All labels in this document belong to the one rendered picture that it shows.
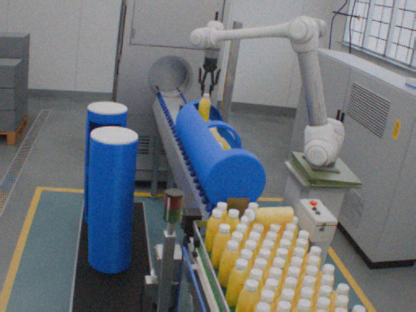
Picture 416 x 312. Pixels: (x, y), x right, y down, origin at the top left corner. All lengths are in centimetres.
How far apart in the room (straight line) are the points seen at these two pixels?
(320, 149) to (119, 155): 109
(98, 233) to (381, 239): 214
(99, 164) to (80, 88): 464
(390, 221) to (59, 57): 533
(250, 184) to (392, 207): 172
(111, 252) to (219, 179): 108
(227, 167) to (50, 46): 540
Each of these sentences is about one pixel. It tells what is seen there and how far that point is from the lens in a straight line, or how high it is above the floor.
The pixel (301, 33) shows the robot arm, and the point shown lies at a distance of 217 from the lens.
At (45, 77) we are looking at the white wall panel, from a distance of 721.
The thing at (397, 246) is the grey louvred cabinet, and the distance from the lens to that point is 381.
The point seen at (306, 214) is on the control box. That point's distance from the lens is 193.
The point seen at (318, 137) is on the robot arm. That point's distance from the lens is 226.
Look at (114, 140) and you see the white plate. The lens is 255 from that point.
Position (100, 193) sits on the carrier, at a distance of 266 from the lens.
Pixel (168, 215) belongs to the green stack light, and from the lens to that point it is 151.
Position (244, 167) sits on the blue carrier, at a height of 117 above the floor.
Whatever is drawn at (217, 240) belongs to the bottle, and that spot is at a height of 103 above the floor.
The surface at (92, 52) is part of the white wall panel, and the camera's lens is 704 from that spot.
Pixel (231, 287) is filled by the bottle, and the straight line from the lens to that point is 156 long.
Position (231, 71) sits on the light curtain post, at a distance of 336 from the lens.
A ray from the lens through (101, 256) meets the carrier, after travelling 288.
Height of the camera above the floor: 192
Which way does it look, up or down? 21 degrees down
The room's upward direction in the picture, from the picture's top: 8 degrees clockwise
